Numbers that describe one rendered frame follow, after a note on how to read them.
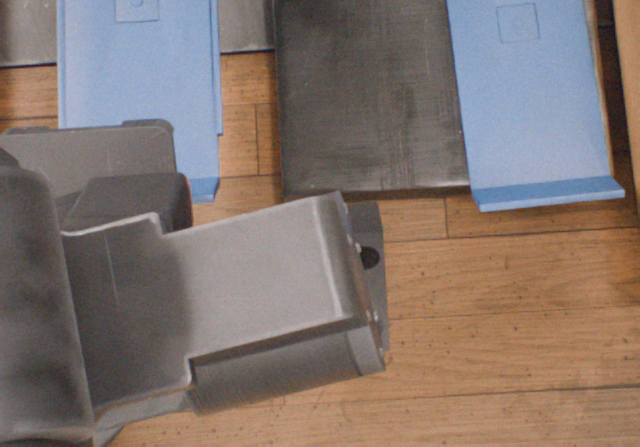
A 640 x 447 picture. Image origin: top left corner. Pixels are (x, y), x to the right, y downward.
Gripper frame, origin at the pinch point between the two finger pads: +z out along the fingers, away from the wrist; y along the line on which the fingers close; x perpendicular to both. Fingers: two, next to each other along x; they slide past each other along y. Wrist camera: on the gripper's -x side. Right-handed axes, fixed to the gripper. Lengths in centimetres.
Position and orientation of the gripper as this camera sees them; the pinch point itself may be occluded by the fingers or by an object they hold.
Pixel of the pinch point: (130, 196)
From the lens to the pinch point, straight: 57.0
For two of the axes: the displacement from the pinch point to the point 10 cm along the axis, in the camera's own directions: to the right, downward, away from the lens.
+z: -0.1, -2.9, 9.6
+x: -10.0, 0.7, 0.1
